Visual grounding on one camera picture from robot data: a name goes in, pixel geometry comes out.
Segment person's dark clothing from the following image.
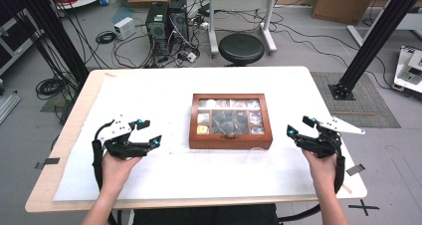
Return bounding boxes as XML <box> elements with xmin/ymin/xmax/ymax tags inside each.
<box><xmin>131</xmin><ymin>203</ymin><xmax>281</xmax><ymax>225</ymax></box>

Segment pile of dark tea bags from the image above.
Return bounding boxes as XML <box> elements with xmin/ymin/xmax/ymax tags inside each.
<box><xmin>211</xmin><ymin>110</ymin><xmax>250</xmax><ymax>135</ymax></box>

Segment black round stool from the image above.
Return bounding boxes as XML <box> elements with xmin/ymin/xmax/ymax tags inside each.
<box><xmin>218</xmin><ymin>33</ymin><xmax>266</xmax><ymax>67</ymax></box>

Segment person's left hand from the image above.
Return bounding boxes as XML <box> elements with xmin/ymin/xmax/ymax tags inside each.
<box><xmin>101</xmin><ymin>149</ymin><xmax>143</xmax><ymax>193</ymax></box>

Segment white equipment board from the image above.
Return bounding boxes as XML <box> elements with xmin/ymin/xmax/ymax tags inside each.
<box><xmin>393</xmin><ymin>45</ymin><xmax>422</xmax><ymax>94</ymax></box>

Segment grey floor mat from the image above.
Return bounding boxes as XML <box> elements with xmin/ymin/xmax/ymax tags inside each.
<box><xmin>311</xmin><ymin>71</ymin><xmax>402</xmax><ymax>129</ymax></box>

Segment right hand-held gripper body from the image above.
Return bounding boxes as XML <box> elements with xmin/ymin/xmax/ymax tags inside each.
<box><xmin>298</xmin><ymin>115</ymin><xmax>366</xmax><ymax>159</ymax></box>

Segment white table mat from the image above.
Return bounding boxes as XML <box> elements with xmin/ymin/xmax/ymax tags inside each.
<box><xmin>53</xmin><ymin>73</ymin><xmax>332</xmax><ymax>203</ymax></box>

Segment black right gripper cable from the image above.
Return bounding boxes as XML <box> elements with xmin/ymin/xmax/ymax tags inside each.
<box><xmin>278</xmin><ymin>154</ymin><xmax>346</xmax><ymax>225</ymax></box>

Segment black metal stand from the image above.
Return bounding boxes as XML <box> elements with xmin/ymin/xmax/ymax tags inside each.
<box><xmin>13</xmin><ymin>0</ymin><xmax>91</xmax><ymax>87</ymax></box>
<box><xmin>327</xmin><ymin>0</ymin><xmax>422</xmax><ymax>102</ymax></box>

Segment black tape cross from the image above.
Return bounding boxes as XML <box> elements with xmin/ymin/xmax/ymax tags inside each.
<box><xmin>347</xmin><ymin>198</ymin><xmax>380</xmax><ymax>217</ymax></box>

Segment black tape strip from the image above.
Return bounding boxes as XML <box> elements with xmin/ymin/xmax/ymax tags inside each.
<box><xmin>345</xmin><ymin>163</ymin><xmax>367</xmax><ymax>177</ymax></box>
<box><xmin>34</xmin><ymin>156</ymin><xmax>61</xmax><ymax>170</ymax></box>

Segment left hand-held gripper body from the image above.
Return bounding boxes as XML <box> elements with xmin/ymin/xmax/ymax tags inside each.
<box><xmin>98</xmin><ymin>117</ymin><xmax>151</xmax><ymax>160</ymax></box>

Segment wooden compartment box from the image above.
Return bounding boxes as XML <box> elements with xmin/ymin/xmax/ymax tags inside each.
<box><xmin>188</xmin><ymin>93</ymin><xmax>274</xmax><ymax>150</ymax></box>

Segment clear plastic cup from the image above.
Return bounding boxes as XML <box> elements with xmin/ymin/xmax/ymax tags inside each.
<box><xmin>245</xmin><ymin>146</ymin><xmax>274</xmax><ymax>167</ymax></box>

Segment coiled black cable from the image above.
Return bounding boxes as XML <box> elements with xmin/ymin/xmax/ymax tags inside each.
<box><xmin>95</xmin><ymin>30</ymin><xmax>118</xmax><ymax>46</ymax></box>
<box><xmin>35</xmin><ymin>77</ymin><xmax>68</xmax><ymax>101</ymax></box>

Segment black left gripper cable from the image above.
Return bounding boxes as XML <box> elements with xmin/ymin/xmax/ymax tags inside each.
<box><xmin>92</xmin><ymin>120</ymin><xmax>114</xmax><ymax>193</ymax></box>

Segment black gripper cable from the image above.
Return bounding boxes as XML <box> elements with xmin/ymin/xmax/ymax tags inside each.
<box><xmin>278</xmin><ymin>154</ymin><xmax>346</xmax><ymax>225</ymax></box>
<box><xmin>92</xmin><ymin>120</ymin><xmax>114</xmax><ymax>193</ymax></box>

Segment small white box device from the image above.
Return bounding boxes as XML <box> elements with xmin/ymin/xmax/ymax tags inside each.
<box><xmin>112</xmin><ymin>16</ymin><xmax>137</xmax><ymax>41</ymax></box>

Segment large cardboard box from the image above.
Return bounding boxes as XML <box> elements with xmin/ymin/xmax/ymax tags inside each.
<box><xmin>311</xmin><ymin>0</ymin><xmax>380</xmax><ymax>26</ymax></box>

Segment silver metal rails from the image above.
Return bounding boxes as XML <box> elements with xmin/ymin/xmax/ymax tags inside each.
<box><xmin>0</xmin><ymin>90</ymin><xmax>22</xmax><ymax>125</ymax></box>

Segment person's right hand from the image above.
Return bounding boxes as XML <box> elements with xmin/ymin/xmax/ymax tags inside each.
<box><xmin>302</xmin><ymin>148</ymin><xmax>338</xmax><ymax>187</ymax></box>

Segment black computer tower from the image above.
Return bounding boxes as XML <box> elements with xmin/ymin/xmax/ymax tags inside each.
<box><xmin>145</xmin><ymin>1</ymin><xmax>170</xmax><ymax>58</ymax></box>
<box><xmin>168</xmin><ymin>0</ymin><xmax>190</xmax><ymax>44</ymax></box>

